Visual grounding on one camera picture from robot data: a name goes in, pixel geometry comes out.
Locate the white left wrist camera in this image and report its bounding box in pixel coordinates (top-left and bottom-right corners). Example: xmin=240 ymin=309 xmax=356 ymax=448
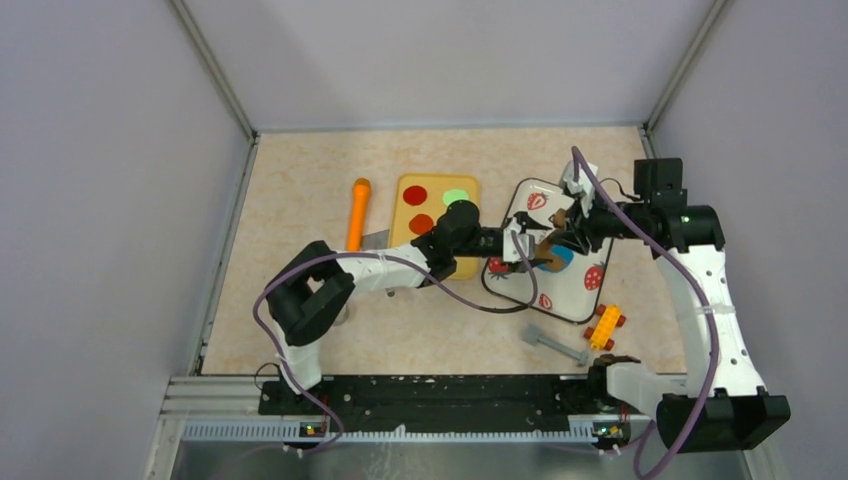
xmin=501 ymin=223 xmax=535 ymax=263

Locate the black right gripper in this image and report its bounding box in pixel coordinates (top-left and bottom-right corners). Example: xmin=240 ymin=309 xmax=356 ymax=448
xmin=547 ymin=185 xmax=648 ymax=254

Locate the yellow plastic tray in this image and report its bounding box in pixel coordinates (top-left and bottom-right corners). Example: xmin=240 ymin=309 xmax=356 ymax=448
xmin=388 ymin=173 xmax=481 ymax=248

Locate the yellow toy brick car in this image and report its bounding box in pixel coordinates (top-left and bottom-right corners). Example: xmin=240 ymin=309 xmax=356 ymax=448
xmin=584 ymin=304 xmax=627 ymax=352

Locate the white strawberry enamel tray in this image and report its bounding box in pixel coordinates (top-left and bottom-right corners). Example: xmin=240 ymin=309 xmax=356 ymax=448
xmin=480 ymin=178 xmax=613 ymax=324

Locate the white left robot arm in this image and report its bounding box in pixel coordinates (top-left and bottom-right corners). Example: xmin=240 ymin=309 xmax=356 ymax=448
xmin=256 ymin=200 xmax=549 ymax=414

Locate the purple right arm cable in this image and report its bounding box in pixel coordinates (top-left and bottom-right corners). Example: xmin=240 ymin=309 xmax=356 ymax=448
xmin=569 ymin=145 xmax=722 ymax=480

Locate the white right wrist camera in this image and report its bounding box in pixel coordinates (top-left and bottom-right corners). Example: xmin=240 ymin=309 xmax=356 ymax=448
xmin=559 ymin=160 xmax=595 ymax=207

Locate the wooden roller tool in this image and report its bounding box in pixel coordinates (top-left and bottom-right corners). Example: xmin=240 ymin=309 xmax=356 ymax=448
xmin=535 ymin=209 xmax=567 ymax=267

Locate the blue play dough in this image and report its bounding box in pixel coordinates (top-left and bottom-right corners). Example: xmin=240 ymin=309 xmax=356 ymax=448
xmin=536 ymin=245 xmax=575 ymax=273

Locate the green dough disc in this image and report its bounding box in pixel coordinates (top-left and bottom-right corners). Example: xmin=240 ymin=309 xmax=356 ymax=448
xmin=442 ymin=189 xmax=470 ymax=207

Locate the grey toy bolt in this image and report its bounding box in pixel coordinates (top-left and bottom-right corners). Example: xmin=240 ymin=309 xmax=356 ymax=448
xmin=521 ymin=324 xmax=589 ymax=367

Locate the brown handled scraper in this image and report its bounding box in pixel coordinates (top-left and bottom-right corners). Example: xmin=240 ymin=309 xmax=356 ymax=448
xmin=360 ymin=230 xmax=390 ymax=251

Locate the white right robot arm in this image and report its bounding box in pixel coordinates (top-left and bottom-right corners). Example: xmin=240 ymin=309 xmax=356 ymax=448
xmin=557 ymin=148 xmax=791 ymax=453

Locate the orange toy rolling pin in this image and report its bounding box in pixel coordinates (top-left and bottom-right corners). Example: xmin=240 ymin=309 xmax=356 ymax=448
xmin=346 ymin=177 xmax=372 ymax=251

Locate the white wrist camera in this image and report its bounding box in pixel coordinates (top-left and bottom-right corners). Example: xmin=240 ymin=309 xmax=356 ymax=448
xmin=501 ymin=223 xmax=535 ymax=263
xmin=559 ymin=160 xmax=595 ymax=207

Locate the dark red dough disc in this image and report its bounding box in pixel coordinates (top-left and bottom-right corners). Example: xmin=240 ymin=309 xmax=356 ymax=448
xmin=408 ymin=214 xmax=435 ymax=236

